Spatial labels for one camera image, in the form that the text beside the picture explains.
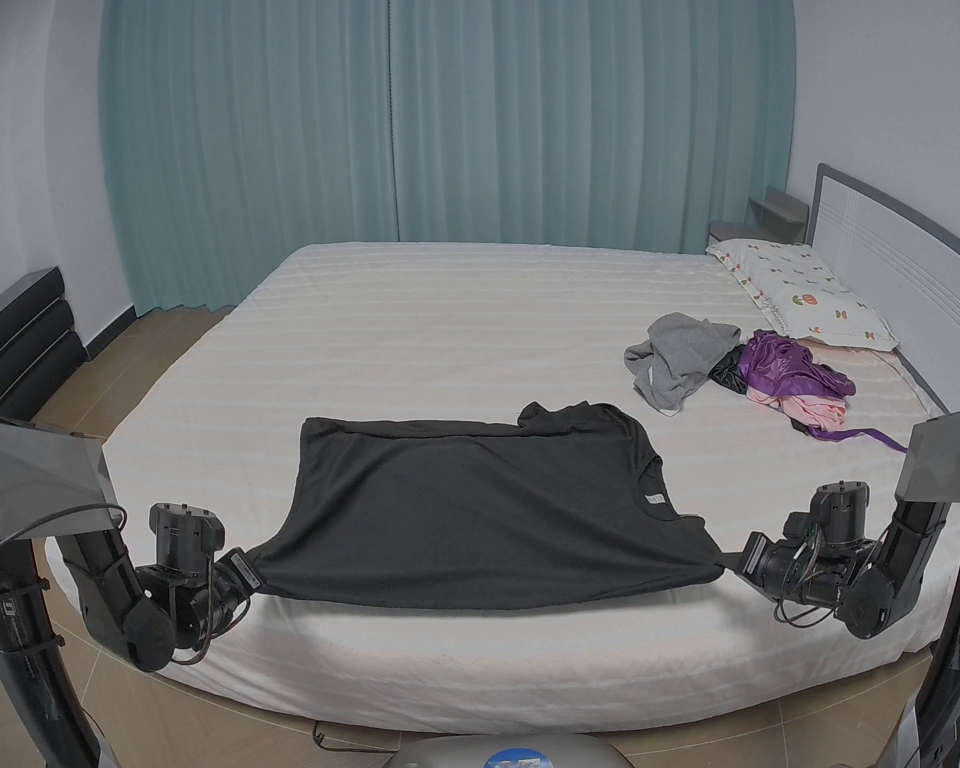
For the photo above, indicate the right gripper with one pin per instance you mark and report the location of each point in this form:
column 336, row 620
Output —
column 765, row 566

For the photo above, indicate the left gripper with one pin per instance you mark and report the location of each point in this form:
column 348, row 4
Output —
column 232, row 581

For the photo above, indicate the black T-shirt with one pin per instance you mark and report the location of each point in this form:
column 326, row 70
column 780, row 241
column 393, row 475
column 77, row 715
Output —
column 465, row 517

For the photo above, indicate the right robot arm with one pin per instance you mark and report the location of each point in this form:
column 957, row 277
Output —
column 900, row 555

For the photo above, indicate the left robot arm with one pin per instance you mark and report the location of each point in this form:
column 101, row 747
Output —
column 97, row 585

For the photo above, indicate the bed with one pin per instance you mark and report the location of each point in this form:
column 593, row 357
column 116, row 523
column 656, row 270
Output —
column 450, row 337

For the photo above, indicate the pink garment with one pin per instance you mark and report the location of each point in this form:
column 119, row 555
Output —
column 814, row 412

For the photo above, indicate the black shiny garment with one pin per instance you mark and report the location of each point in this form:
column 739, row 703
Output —
column 727, row 371

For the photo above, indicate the purple satin garment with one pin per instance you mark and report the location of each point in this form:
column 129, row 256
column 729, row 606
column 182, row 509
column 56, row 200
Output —
column 780, row 367

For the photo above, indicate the grey garment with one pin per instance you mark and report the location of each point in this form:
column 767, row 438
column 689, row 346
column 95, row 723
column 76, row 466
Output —
column 679, row 356

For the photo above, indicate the white printed pillow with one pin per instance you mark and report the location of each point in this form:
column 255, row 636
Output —
column 810, row 292

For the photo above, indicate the black chest of drawers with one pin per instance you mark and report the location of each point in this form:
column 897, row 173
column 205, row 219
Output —
column 37, row 337

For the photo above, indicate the grey bedside table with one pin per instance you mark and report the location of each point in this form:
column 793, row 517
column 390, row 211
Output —
column 757, row 225

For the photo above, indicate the blue-green curtain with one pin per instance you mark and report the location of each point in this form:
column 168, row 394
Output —
column 247, row 150
column 585, row 120

